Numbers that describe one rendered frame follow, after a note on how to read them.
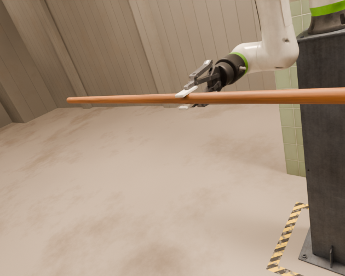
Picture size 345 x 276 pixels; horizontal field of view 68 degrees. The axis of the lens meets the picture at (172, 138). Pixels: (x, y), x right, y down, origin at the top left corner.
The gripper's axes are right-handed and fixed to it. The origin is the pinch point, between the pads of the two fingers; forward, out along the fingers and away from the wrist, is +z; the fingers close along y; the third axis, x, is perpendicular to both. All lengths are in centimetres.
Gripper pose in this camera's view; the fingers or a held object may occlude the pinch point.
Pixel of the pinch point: (188, 97)
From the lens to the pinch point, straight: 73.7
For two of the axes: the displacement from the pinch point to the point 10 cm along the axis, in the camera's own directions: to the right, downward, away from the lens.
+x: -7.1, -0.9, 7.0
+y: 2.9, 8.6, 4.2
